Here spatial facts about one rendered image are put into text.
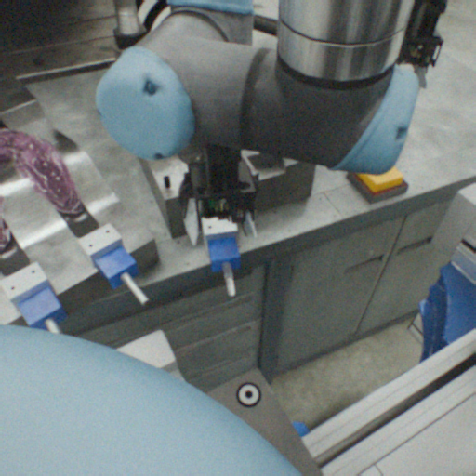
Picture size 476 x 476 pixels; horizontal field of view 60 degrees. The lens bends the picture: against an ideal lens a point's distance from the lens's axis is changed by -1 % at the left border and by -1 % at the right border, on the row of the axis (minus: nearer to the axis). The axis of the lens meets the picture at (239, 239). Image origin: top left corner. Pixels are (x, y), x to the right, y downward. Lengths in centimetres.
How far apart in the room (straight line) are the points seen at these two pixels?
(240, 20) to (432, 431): 38
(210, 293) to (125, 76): 59
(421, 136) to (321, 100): 71
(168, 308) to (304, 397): 71
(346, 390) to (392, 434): 105
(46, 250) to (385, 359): 117
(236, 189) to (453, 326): 29
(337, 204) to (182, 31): 48
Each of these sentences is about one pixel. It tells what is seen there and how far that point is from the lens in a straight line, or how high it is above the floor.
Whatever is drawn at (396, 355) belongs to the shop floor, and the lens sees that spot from 154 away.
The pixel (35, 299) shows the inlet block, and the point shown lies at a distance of 58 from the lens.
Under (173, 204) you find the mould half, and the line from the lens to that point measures 63.
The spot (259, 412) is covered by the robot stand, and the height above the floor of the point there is 104.
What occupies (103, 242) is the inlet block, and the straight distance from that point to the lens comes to 59.
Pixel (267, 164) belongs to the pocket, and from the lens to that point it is 72.
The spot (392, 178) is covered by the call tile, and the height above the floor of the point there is 84.
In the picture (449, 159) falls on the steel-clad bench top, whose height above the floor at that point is 80.
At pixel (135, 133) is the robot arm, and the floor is 114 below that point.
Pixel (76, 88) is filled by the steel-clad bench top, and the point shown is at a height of 80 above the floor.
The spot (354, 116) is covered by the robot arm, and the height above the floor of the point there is 117.
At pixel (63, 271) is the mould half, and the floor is 86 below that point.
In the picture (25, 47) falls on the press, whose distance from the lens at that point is 143.
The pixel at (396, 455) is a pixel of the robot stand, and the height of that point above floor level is 95.
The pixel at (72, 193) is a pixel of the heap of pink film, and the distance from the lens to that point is 69.
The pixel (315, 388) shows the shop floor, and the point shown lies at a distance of 142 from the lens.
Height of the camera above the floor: 131
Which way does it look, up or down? 49 degrees down
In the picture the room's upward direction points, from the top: straight up
